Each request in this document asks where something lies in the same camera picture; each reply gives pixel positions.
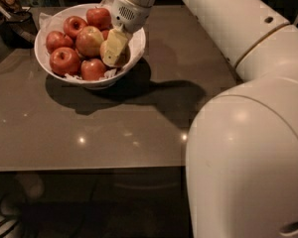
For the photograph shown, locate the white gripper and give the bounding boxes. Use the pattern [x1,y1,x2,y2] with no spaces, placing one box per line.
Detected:
[103,0,151,66]

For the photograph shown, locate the yellow-green apple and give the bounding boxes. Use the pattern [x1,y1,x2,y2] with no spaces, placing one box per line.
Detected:
[99,41,130,67]

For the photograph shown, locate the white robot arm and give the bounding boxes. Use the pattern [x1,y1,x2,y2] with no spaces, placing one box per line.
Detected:
[111,0,298,238]

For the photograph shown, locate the small red apple hidden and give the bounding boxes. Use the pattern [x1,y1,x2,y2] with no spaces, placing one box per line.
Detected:
[101,30,109,40]

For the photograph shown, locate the red-green apple centre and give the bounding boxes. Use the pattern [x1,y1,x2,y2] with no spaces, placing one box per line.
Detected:
[75,26,104,58]

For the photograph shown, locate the red apple back right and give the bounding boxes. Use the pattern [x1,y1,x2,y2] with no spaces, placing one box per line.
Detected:
[86,8,111,30]

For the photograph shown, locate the red apple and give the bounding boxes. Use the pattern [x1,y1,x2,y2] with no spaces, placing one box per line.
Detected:
[63,16,87,40]
[46,31,74,54]
[50,47,80,76]
[86,8,111,30]
[80,59,106,80]

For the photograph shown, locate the red apple front middle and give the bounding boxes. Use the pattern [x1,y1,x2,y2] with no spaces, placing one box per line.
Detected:
[80,59,106,80]

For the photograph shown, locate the white ceramic bowl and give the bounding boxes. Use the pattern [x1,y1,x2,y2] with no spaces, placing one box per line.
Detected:
[34,3,147,90]

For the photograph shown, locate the red apple back left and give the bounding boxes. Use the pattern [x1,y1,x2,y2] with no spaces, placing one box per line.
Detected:
[63,16,87,40]

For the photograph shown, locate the red apple front left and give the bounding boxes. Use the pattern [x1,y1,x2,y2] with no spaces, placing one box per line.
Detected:
[50,47,80,76]

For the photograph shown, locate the white paper bowl liner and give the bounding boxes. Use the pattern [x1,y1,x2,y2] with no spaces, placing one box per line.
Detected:
[39,0,145,81]

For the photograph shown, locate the black basket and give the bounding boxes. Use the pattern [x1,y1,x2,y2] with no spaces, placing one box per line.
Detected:
[0,12,38,49]

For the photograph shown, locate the black floor cables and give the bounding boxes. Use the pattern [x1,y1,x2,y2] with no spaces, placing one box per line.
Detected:
[0,174,100,238]

